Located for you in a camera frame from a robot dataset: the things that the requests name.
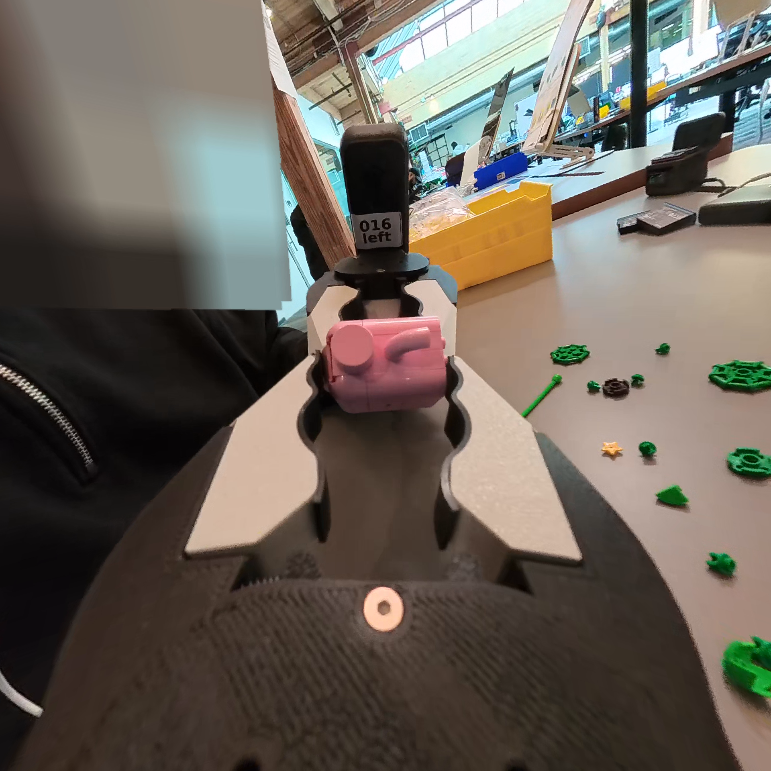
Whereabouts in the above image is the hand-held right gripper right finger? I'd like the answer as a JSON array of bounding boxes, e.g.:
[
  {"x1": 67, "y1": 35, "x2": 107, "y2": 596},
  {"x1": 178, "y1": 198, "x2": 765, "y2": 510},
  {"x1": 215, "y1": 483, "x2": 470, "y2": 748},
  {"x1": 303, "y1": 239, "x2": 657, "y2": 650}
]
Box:
[{"x1": 434, "y1": 355, "x2": 585, "y2": 580}]

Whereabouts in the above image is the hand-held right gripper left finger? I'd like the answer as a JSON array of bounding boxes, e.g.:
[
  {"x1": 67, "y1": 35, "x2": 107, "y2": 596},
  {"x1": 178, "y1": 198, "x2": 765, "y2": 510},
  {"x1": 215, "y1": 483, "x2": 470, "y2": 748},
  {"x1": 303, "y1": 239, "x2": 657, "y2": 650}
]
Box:
[{"x1": 182, "y1": 355, "x2": 332, "y2": 573}]

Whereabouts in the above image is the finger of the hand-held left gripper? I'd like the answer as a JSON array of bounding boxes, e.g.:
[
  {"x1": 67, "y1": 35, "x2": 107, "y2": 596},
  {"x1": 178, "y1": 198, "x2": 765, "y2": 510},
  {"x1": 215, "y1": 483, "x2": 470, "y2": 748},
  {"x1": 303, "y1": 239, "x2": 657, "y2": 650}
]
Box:
[
  {"x1": 306, "y1": 284, "x2": 363, "y2": 360},
  {"x1": 408, "y1": 279, "x2": 458, "y2": 357}
]

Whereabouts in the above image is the green toy rod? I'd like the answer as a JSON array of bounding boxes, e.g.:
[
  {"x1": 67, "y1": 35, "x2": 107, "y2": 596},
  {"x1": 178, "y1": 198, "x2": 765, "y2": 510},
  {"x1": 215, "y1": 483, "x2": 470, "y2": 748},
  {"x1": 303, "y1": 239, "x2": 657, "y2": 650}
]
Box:
[{"x1": 521, "y1": 375, "x2": 564, "y2": 418}]

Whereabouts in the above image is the pink toy brick body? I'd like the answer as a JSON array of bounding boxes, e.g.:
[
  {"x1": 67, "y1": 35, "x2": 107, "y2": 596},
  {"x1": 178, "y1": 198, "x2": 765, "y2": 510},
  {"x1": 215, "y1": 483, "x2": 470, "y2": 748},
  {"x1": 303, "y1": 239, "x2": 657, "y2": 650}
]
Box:
[{"x1": 319, "y1": 317, "x2": 449, "y2": 414}]

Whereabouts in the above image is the person's left forearm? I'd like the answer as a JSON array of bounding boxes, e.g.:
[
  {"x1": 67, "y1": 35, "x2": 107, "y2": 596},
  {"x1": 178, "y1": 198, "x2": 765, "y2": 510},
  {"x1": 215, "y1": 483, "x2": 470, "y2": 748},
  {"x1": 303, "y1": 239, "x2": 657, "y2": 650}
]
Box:
[{"x1": 265, "y1": 310, "x2": 311, "y2": 392}]

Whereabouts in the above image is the dark hanging garment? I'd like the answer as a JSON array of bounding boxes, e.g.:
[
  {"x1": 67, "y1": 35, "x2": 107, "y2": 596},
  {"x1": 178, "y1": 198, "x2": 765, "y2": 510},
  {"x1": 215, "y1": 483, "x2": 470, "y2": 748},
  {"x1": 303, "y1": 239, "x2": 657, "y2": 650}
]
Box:
[{"x1": 290, "y1": 204, "x2": 331, "y2": 283}]

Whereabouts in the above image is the yellow plastic bin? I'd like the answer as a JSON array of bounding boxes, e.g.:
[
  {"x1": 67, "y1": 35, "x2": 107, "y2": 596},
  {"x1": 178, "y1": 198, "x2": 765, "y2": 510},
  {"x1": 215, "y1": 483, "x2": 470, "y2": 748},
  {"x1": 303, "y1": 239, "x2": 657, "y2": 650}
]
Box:
[{"x1": 408, "y1": 181, "x2": 554, "y2": 289}]

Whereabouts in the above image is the person's black jacket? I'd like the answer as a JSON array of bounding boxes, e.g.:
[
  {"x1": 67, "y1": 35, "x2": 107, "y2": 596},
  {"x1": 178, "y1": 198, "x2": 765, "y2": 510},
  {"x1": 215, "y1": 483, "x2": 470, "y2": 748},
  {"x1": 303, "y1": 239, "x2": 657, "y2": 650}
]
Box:
[{"x1": 0, "y1": 307, "x2": 284, "y2": 748}]

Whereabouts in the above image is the blue storage bin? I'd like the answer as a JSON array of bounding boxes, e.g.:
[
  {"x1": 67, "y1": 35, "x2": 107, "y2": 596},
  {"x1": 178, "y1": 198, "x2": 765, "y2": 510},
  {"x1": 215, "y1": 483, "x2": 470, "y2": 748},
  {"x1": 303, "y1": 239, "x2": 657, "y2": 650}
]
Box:
[{"x1": 473, "y1": 151, "x2": 530, "y2": 189}]

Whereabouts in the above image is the leaning dark panel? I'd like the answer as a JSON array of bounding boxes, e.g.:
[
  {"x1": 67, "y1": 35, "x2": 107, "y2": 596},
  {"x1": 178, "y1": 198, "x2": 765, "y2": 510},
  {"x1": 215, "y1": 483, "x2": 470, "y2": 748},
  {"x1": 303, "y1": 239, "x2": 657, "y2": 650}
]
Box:
[{"x1": 479, "y1": 67, "x2": 516, "y2": 163}]

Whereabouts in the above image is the leaning printed board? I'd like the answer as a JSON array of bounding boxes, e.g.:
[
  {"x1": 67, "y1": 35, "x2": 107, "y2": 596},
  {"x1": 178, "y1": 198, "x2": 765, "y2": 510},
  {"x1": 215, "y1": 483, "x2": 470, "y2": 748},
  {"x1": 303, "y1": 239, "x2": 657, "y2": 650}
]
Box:
[{"x1": 521, "y1": 0, "x2": 597, "y2": 172}]

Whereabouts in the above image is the grey wooden-edged table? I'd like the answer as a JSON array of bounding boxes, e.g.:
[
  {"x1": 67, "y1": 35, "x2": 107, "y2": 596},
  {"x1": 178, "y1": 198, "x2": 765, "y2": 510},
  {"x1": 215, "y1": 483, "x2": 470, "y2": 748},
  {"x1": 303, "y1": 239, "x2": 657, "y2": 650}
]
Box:
[{"x1": 530, "y1": 117, "x2": 736, "y2": 220}]

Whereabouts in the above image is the black pole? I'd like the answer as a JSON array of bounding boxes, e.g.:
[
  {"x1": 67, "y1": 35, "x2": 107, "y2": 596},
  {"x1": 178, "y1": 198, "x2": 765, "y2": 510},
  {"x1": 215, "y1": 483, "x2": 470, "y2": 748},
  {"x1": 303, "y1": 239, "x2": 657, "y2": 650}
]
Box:
[{"x1": 629, "y1": 0, "x2": 648, "y2": 148}]

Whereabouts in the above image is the wooden office desk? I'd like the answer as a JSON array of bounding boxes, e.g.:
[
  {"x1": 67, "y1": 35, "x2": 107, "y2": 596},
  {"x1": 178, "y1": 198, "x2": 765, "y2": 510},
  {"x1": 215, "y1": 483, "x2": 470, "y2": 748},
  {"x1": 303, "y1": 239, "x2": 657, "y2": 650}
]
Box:
[{"x1": 602, "y1": 42, "x2": 771, "y2": 115}]

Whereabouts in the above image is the wooden post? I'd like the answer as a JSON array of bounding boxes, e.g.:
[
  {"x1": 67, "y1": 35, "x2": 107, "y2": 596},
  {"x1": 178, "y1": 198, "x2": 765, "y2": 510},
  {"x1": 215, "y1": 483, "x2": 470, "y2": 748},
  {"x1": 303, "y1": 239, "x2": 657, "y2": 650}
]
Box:
[{"x1": 273, "y1": 84, "x2": 357, "y2": 269}]

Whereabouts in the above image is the white cord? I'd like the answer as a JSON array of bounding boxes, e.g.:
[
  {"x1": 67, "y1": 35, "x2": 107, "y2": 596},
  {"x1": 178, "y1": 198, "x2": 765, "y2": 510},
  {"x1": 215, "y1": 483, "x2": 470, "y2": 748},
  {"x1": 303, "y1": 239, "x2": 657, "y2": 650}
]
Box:
[{"x1": 0, "y1": 665, "x2": 44, "y2": 718}]

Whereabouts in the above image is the braided cable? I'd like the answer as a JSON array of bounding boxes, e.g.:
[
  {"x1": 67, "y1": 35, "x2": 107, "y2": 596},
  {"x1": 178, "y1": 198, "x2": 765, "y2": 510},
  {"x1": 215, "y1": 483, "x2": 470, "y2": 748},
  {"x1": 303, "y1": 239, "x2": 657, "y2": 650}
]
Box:
[{"x1": 702, "y1": 171, "x2": 771, "y2": 196}]

